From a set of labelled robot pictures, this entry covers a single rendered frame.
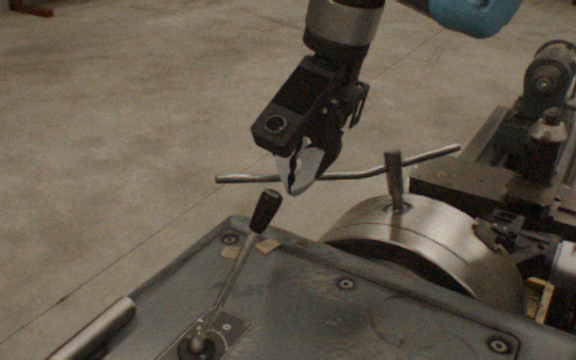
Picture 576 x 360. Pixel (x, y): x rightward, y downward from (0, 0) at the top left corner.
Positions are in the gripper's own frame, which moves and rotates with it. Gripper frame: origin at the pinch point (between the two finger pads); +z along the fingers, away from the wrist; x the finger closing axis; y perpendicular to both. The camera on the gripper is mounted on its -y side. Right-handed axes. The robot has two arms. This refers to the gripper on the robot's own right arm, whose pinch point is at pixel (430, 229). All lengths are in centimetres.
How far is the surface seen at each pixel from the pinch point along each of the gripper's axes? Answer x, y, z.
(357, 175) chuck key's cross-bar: 21.4, -23.9, 4.4
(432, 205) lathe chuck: 15.7, -16.7, -4.0
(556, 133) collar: 5.9, 40.2, -13.0
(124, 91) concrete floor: -108, 209, 317
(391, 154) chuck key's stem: 23.7, -20.3, 1.4
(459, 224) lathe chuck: 14.9, -18.1, -8.3
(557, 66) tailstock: 4, 93, -5
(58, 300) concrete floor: -108, 19, 158
